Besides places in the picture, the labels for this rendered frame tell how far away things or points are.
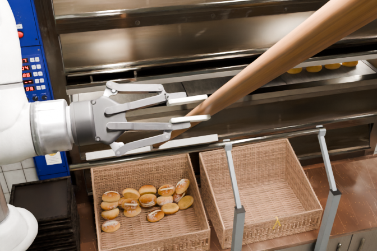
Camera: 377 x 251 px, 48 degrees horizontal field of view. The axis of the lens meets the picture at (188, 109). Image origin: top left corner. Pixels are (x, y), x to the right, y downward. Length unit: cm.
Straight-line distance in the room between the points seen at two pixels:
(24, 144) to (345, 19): 53
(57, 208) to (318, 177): 157
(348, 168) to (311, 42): 255
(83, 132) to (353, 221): 205
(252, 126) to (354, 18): 213
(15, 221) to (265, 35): 141
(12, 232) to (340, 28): 140
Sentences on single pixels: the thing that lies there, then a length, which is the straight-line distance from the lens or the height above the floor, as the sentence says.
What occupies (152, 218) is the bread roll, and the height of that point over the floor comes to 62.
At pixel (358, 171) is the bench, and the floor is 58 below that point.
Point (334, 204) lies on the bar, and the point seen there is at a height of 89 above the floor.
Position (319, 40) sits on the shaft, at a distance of 36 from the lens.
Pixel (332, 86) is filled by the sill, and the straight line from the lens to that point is 254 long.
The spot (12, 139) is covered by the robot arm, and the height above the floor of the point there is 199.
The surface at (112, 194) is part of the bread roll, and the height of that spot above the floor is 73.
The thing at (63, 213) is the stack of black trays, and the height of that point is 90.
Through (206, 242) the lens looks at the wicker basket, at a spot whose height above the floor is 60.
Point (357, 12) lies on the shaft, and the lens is 31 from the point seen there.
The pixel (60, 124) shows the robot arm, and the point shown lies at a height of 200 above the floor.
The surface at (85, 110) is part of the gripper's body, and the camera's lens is 70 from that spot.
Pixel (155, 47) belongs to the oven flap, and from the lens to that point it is 203.
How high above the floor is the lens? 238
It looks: 34 degrees down
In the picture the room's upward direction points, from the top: straight up
